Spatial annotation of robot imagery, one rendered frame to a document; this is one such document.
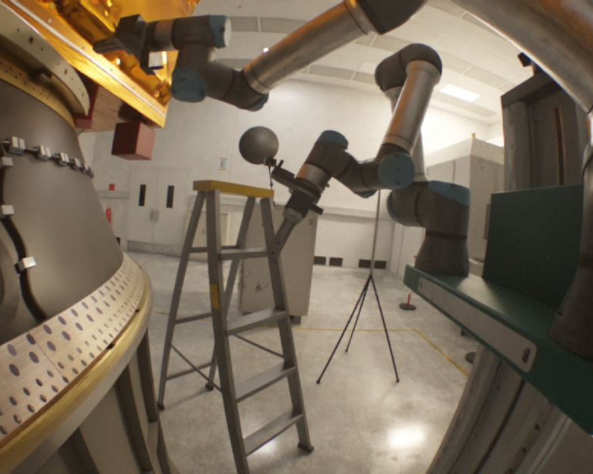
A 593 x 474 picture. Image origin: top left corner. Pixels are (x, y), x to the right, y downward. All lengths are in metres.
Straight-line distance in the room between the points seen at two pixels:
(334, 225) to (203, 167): 3.92
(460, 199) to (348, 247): 7.09
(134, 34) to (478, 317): 0.80
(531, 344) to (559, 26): 0.32
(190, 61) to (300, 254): 3.13
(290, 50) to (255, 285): 3.25
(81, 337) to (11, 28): 0.53
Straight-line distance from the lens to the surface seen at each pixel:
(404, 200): 0.80
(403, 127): 0.64
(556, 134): 0.72
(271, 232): 1.42
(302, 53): 0.52
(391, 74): 0.88
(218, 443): 1.90
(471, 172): 5.32
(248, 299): 3.64
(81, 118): 0.99
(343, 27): 0.50
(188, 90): 0.54
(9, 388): 0.38
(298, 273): 3.54
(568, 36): 0.24
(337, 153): 0.66
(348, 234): 7.70
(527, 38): 0.26
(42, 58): 0.67
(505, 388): 0.79
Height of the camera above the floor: 1.40
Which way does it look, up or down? 5 degrees down
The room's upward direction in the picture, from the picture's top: 5 degrees clockwise
